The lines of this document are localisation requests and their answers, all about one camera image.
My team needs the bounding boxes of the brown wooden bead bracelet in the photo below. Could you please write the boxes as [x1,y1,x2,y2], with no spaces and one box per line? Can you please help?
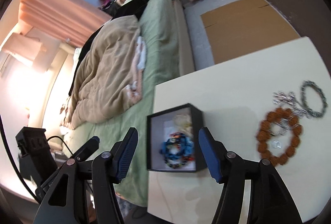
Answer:
[256,106,303,167]

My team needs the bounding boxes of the blue beaded bracelet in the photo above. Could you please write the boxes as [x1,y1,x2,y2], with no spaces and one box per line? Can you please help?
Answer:
[159,131,195,169]

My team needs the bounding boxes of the dark green bead bracelet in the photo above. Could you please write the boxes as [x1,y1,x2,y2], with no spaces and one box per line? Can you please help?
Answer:
[300,80,328,119]

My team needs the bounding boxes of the black jewelry box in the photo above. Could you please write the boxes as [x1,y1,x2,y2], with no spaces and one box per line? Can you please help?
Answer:
[146,103,206,173]

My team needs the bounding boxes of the beige comforter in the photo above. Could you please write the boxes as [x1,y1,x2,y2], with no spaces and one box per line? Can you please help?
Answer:
[60,15,147,129]

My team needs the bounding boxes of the green bed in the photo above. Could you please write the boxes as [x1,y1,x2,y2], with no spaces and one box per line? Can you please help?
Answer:
[65,0,180,207]

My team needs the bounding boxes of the pink curtain left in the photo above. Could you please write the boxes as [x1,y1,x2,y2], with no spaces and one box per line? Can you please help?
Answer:
[18,0,112,47]

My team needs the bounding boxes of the black clothing on bed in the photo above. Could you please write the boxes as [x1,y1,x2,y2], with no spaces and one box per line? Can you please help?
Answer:
[68,0,150,96]

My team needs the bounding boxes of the flat brown cardboard sheet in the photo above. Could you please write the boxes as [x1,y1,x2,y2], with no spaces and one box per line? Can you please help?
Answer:
[201,0,300,64]

